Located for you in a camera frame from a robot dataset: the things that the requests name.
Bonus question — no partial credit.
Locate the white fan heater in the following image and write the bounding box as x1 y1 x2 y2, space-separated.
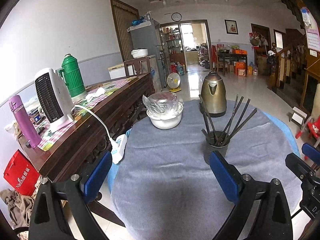
35 68 74 133

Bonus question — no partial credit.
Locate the red plastic stool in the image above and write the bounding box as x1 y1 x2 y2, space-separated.
295 116 320 148

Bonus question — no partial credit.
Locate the small round floor fan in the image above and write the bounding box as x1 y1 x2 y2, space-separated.
167 73 181 93

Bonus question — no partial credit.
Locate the wall calendar poster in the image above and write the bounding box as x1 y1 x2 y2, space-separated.
300 7 320 52

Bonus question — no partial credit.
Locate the gold electric kettle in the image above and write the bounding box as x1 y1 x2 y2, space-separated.
201 71 227 118

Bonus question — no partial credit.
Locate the clear plastic bag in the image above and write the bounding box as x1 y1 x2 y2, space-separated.
142 91 182 116

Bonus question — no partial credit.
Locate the crumpled beige cloth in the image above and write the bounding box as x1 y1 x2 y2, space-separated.
1 189 35 228

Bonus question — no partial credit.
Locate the white power strip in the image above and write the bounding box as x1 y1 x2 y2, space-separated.
111 134 127 164

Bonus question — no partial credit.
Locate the dark chopstick four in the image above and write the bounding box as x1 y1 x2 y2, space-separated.
222 98 251 146

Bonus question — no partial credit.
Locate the grey refrigerator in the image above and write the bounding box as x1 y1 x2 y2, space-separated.
127 19 170 88

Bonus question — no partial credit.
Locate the dark wooden side table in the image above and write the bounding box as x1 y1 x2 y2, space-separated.
214 51 248 77

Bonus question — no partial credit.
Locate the white chest freezer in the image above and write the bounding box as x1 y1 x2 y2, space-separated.
108 63 126 79

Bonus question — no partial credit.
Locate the purple thermos bottle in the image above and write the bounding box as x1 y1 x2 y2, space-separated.
8 95 41 148

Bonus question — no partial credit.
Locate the framed wall picture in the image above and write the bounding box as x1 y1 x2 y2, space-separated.
225 20 239 35

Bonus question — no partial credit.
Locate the dark chopstick one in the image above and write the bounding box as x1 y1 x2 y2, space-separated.
199 94 217 144

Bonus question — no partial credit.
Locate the grey table cloth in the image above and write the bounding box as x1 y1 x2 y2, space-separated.
111 100 302 239

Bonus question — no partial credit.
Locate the blue round table cover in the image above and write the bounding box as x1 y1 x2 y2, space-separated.
264 112 300 157

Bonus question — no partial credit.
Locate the wooden chair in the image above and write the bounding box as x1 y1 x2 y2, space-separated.
123 56 151 77

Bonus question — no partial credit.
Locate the green thermos jug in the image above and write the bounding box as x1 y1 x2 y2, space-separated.
57 54 87 102

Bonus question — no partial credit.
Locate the red cardboard box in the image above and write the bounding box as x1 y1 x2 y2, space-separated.
3 150 40 196

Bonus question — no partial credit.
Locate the white bowl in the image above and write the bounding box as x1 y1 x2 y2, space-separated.
146 102 184 130

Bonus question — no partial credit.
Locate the round wall clock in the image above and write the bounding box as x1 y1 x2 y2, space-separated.
171 12 182 22

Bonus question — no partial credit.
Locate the dark chopstick two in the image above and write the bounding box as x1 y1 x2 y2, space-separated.
199 101 216 144

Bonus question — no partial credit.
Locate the dark grey utensil cup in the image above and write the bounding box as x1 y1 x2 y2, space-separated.
203 131 228 165

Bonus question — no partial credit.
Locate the dark chopstick seven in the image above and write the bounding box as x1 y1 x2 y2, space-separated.
201 129 212 144

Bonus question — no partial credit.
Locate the dark carved wooden sideboard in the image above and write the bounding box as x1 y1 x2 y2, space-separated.
18 74 153 182

